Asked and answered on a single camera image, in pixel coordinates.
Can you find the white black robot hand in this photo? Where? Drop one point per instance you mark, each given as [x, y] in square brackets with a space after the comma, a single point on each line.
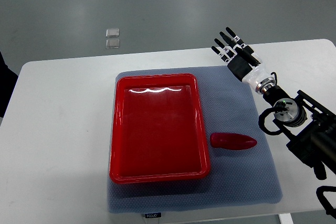
[244, 66]

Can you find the red pepper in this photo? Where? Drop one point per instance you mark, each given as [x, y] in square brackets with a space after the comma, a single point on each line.
[232, 141]

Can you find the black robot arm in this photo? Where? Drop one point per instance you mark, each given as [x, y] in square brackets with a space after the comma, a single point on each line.
[309, 126]

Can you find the red plastic tray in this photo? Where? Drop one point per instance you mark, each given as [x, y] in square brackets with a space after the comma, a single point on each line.
[158, 132]

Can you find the upper metal floor plate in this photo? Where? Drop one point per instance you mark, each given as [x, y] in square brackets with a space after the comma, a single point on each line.
[112, 32]

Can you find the grey mesh mat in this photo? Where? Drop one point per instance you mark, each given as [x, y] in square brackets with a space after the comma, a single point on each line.
[237, 178]

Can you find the white table leg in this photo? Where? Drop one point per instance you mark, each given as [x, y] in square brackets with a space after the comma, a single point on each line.
[285, 218]

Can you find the black table label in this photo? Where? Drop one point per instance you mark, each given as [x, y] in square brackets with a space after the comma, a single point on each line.
[153, 215]

